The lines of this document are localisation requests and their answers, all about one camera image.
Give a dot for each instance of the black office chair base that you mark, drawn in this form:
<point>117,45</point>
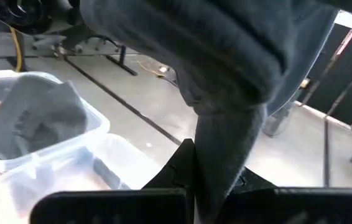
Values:
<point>76,37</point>

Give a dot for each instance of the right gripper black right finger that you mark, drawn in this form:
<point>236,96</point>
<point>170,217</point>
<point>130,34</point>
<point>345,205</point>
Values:
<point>303,207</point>

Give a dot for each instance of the black metal stand foot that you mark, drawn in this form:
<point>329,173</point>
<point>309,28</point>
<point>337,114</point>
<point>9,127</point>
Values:
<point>121,60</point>

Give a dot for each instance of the clear plastic bin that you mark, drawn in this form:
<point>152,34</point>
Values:
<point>101,124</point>
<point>126,161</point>

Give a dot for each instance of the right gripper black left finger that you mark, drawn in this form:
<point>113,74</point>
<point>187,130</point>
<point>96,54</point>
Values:
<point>117,208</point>

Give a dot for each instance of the towels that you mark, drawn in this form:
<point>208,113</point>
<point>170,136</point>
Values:
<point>225,46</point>
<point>39,115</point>

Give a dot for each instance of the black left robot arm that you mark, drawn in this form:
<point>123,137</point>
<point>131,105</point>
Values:
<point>23,12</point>

